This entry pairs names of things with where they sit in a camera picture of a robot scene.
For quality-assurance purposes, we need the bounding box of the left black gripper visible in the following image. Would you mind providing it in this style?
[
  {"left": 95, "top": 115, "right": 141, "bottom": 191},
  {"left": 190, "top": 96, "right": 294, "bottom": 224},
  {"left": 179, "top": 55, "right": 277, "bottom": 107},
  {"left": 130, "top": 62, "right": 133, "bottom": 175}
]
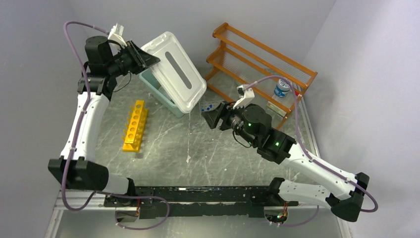
[{"left": 107, "top": 40, "right": 161, "bottom": 77}]

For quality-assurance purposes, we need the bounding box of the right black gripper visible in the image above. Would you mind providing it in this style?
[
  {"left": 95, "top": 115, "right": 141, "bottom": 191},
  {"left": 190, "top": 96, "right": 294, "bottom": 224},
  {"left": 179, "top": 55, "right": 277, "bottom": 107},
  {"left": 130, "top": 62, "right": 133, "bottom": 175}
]
[{"left": 201, "top": 98, "right": 258, "bottom": 146}]

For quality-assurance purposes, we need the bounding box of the white plastic bin lid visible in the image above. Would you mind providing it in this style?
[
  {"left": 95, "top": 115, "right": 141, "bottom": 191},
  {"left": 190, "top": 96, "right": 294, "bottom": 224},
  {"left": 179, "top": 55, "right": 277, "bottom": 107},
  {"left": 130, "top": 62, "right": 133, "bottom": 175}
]
[{"left": 141, "top": 31, "right": 207, "bottom": 114}]

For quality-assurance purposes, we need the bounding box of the yellow test tube rack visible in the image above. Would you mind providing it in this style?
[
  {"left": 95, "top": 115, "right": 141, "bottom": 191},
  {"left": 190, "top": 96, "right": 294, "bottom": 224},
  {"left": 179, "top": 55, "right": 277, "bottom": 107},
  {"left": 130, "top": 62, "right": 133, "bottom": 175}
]
[{"left": 122, "top": 100, "right": 149, "bottom": 153}]

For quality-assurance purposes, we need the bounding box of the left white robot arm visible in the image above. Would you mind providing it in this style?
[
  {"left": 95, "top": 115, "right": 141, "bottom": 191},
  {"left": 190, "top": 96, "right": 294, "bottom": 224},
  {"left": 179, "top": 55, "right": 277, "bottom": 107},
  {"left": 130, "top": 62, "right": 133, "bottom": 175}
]
[{"left": 48, "top": 36, "right": 160, "bottom": 206}]

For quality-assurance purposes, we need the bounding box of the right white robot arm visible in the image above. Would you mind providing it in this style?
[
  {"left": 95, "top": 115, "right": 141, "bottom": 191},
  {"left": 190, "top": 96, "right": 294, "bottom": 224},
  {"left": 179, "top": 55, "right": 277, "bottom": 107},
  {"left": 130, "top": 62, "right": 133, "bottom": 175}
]
[{"left": 201, "top": 101, "right": 369, "bottom": 222}]

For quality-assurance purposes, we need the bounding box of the light green plastic bin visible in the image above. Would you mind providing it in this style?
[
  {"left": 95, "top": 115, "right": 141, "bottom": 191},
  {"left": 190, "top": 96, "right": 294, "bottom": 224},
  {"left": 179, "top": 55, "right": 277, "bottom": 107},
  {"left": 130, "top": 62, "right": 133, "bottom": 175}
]
[{"left": 139, "top": 70, "right": 184, "bottom": 118}]

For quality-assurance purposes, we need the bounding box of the orange wooden shelf rack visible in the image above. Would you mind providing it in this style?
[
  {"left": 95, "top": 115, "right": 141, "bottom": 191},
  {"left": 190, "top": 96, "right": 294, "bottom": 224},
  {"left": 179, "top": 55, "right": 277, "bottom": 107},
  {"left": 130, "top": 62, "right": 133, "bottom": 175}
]
[{"left": 205, "top": 22, "right": 318, "bottom": 130}]

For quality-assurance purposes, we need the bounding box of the white green small box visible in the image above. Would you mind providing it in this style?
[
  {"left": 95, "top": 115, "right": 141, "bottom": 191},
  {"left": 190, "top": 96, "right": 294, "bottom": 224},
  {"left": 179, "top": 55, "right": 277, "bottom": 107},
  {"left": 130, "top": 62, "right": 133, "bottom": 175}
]
[{"left": 267, "top": 101, "right": 287, "bottom": 117}]

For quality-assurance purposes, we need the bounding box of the blue white lidded jar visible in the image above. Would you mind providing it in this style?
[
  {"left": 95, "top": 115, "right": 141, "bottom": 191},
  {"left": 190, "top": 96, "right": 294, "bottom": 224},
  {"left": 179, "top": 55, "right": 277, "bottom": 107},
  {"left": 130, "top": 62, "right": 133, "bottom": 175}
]
[{"left": 274, "top": 78, "right": 290, "bottom": 98}]

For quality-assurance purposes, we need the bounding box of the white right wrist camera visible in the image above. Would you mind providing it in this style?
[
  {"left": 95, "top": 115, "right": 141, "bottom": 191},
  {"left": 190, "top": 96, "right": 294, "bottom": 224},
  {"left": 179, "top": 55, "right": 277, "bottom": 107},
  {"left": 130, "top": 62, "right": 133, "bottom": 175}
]
[{"left": 233, "top": 84, "right": 255, "bottom": 109}]

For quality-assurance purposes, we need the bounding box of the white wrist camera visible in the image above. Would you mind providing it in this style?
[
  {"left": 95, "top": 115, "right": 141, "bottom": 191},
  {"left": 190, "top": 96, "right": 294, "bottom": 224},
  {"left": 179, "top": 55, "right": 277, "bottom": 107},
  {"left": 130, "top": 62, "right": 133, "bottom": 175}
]
[
  {"left": 233, "top": 84, "right": 255, "bottom": 109},
  {"left": 108, "top": 23, "right": 127, "bottom": 47}
]

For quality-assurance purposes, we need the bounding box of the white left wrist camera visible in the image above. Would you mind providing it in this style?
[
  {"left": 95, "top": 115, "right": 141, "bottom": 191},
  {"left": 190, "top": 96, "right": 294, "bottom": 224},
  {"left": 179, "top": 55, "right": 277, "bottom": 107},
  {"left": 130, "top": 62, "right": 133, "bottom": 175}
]
[{"left": 108, "top": 23, "right": 127, "bottom": 47}]

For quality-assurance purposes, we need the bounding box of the black mounting rail base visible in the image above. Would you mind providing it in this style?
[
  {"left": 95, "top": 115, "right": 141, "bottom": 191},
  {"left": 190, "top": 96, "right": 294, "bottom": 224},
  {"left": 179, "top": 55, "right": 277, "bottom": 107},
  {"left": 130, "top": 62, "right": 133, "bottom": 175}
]
[{"left": 104, "top": 185, "right": 298, "bottom": 219}]

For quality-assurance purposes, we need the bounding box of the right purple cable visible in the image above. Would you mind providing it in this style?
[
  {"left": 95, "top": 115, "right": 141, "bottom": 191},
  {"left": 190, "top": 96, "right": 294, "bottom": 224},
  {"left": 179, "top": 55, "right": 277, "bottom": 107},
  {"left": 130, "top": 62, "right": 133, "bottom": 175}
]
[{"left": 244, "top": 75, "right": 379, "bottom": 228}]

